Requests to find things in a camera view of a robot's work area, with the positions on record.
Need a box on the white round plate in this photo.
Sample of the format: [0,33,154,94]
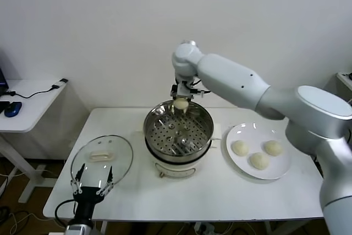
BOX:
[225,122,292,180]

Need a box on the white steamed baozi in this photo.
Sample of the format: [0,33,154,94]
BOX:
[249,152,270,170]
[173,97,190,111]
[263,140,284,156]
[232,140,250,156]

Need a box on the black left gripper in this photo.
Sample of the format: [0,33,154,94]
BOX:
[70,163,115,221]

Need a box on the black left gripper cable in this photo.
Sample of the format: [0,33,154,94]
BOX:
[54,200,78,222]

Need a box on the blue computer mouse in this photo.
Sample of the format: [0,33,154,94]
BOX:
[4,102,23,118]

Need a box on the white side desk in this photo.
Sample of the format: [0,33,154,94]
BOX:
[0,79,90,205]

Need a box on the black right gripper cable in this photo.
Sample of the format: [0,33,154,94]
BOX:
[191,79,212,97]

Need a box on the white floor cable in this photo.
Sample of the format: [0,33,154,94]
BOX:
[8,212,49,235]

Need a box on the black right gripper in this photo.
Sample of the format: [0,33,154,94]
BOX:
[170,78,196,114]

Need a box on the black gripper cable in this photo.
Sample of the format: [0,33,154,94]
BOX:
[54,200,78,222]
[191,79,212,97]

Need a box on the stainless steel steamer basket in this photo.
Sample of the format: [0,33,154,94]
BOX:
[144,99,215,164]

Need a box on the dark laptop screen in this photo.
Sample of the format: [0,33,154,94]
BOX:
[0,67,8,95]

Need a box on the white electric cooker pot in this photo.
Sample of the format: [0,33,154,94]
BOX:
[136,116,222,179]

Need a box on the black desk cable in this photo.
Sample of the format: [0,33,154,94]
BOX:
[0,85,60,100]

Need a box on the glass pot lid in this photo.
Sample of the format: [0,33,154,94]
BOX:
[70,135,134,189]

